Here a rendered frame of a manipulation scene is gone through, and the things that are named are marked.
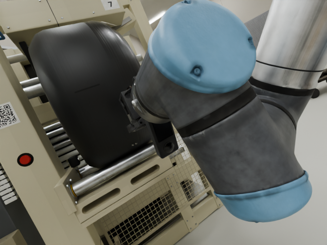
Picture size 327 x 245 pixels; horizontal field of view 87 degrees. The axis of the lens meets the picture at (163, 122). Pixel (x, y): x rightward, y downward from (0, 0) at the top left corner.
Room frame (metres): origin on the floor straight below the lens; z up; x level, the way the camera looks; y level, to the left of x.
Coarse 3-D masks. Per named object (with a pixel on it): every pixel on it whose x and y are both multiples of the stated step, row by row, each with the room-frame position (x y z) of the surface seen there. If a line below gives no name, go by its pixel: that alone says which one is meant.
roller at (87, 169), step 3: (87, 165) 0.84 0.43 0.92; (81, 168) 0.83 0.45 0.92; (84, 168) 0.82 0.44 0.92; (87, 168) 0.82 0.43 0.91; (90, 168) 0.83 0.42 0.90; (93, 168) 0.83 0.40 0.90; (96, 168) 0.84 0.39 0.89; (78, 171) 0.82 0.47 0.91; (81, 171) 0.81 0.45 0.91; (84, 171) 0.82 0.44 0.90; (87, 171) 0.82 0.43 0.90; (90, 171) 0.83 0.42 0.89; (93, 171) 0.84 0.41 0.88; (81, 174) 0.81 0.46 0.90; (84, 174) 0.82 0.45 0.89; (87, 174) 0.82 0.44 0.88; (81, 177) 0.82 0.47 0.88
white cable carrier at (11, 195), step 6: (0, 168) 0.57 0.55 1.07; (0, 174) 0.56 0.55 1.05; (6, 174) 0.58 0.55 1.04; (0, 180) 0.57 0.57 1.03; (6, 180) 0.57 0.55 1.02; (6, 186) 0.56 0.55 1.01; (12, 186) 0.60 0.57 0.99; (0, 192) 0.56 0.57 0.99; (6, 192) 0.56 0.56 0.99; (12, 192) 0.57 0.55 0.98; (6, 198) 0.56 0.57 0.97; (12, 198) 0.56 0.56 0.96; (6, 204) 0.56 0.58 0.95
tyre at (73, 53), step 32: (64, 32) 0.56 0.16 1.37; (96, 32) 0.57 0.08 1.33; (64, 64) 0.49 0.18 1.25; (96, 64) 0.51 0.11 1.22; (128, 64) 0.55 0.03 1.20; (64, 96) 0.48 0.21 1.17; (96, 96) 0.50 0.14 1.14; (64, 128) 0.52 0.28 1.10; (96, 128) 0.51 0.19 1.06; (96, 160) 0.57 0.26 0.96
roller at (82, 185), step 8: (152, 144) 0.67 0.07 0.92; (136, 152) 0.64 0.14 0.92; (144, 152) 0.65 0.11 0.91; (152, 152) 0.66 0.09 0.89; (120, 160) 0.62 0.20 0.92; (128, 160) 0.62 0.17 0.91; (136, 160) 0.63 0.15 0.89; (104, 168) 0.60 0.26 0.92; (112, 168) 0.60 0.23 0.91; (120, 168) 0.61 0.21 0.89; (88, 176) 0.58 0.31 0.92; (96, 176) 0.58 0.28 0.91; (104, 176) 0.59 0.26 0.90; (112, 176) 0.61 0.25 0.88; (72, 184) 0.56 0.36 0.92; (80, 184) 0.56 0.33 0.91; (88, 184) 0.57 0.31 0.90; (96, 184) 0.58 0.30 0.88; (80, 192) 0.56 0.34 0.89
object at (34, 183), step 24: (0, 48) 0.70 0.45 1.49; (0, 72) 0.60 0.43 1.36; (0, 96) 0.59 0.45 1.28; (24, 96) 0.69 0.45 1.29; (24, 120) 0.60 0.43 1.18; (0, 144) 0.57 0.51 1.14; (24, 144) 0.59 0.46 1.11; (48, 144) 0.67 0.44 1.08; (24, 168) 0.58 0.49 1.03; (48, 168) 0.60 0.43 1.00; (24, 192) 0.57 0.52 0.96; (48, 192) 0.59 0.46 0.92; (48, 216) 0.58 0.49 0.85; (72, 216) 0.60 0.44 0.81; (48, 240) 0.57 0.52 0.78; (72, 240) 0.59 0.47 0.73; (96, 240) 0.65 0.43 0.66
